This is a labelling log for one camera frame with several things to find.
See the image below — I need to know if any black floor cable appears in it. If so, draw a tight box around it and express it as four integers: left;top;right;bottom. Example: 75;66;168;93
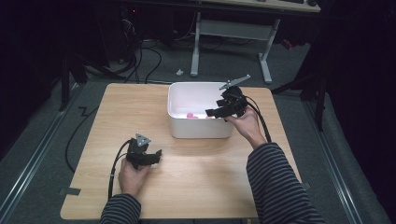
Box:
64;105;100;175

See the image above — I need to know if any black metal stand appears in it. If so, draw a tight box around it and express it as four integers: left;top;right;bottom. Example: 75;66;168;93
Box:
270;69;330;133
58;50;127;112

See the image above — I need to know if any desk with white metal frame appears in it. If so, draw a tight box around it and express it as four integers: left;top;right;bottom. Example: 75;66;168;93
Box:
190;0;322;85

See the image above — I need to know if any person's right hand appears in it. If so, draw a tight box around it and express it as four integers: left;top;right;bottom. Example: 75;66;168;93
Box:
224;105;268;149

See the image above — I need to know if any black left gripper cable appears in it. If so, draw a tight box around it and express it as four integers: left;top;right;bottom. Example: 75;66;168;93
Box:
106;139;132;201

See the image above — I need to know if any white plastic storage box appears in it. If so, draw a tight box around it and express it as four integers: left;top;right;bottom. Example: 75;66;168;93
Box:
166;81;235;140

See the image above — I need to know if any metal floor rail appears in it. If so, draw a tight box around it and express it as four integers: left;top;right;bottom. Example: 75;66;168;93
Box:
302;100;364;224
0;83;82;216

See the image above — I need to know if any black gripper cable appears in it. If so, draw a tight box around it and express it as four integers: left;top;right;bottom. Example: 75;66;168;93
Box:
244;94;273;144
106;139;132;201

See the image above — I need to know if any person's left hand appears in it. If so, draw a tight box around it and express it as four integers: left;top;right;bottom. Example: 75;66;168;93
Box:
118;158;152;199

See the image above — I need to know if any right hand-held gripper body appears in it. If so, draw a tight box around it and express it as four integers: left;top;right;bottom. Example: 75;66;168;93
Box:
216;74;252;119

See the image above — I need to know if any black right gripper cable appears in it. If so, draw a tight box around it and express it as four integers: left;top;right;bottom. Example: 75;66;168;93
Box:
244;94;273;144

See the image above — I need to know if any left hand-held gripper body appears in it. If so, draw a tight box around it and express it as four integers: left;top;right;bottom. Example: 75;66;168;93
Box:
125;133;157;171

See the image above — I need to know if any bundle of black cables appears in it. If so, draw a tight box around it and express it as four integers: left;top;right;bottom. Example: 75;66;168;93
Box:
120;12;163;84

